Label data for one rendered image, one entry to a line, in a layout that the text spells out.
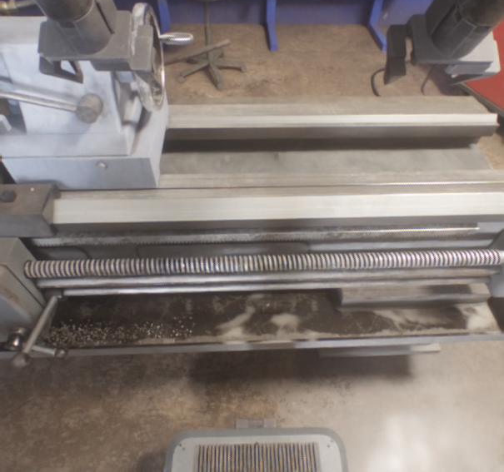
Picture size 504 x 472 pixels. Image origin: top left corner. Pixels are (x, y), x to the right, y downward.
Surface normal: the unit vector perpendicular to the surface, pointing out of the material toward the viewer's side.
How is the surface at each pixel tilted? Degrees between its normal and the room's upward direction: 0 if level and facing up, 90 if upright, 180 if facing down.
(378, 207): 36
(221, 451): 0
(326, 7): 90
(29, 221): 90
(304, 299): 0
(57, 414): 0
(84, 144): 62
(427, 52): 30
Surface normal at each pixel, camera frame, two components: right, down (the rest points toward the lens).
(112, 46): 0.03, -0.18
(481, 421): 0.02, -0.65
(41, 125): 0.05, 0.43
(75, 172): 0.04, 0.76
